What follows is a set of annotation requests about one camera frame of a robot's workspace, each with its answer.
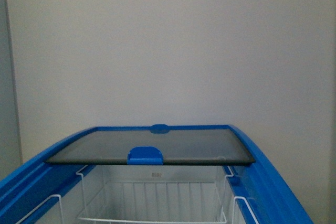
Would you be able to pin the dark glass sliding lid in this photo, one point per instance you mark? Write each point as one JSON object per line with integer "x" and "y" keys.
{"x": 193, "y": 147}

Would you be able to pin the white chest freezer blue rim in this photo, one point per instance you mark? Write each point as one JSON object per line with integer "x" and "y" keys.
{"x": 267, "y": 193}

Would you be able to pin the rear blue lid handle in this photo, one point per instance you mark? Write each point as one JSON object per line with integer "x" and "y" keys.
{"x": 159, "y": 129}

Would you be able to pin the blue lid handle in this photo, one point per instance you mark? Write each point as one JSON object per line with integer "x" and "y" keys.
{"x": 159, "y": 129}
{"x": 145, "y": 155}

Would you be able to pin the white wire freezer basket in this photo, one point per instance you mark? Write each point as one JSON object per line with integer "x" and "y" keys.
{"x": 146, "y": 194}

